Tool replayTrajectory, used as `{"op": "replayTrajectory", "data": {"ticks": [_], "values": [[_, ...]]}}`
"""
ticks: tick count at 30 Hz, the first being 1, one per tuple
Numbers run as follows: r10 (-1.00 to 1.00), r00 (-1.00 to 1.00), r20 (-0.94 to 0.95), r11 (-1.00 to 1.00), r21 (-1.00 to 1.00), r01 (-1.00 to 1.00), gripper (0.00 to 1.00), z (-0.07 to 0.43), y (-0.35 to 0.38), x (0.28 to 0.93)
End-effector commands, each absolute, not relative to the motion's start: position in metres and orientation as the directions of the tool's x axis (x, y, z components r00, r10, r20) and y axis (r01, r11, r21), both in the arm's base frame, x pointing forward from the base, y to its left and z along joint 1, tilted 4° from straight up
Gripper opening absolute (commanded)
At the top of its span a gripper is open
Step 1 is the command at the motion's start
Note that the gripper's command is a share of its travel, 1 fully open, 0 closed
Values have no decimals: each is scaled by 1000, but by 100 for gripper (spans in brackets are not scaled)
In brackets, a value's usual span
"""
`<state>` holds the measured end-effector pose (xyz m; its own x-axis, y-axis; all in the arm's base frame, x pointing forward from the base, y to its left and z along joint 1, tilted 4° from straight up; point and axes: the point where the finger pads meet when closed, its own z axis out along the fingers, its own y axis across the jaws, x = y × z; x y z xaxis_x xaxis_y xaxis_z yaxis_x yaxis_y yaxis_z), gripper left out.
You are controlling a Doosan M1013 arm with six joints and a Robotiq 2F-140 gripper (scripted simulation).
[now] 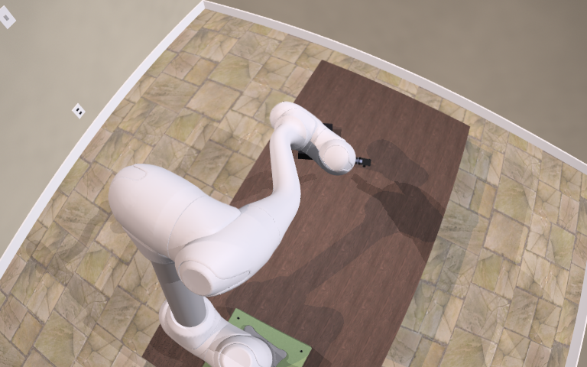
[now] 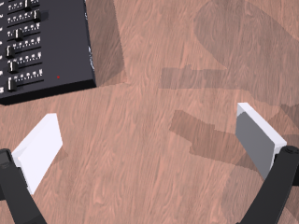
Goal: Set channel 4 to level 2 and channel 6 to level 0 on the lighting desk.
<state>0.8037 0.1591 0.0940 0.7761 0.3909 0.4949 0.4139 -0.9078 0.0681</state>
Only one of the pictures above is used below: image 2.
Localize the dark grey lighting desk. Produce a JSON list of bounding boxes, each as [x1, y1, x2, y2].
[[0, 0, 97, 105]]

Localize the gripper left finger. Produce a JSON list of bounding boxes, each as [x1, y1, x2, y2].
[[0, 114, 63, 224]]

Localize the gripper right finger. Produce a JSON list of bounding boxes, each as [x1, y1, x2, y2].
[[235, 103, 299, 224]]

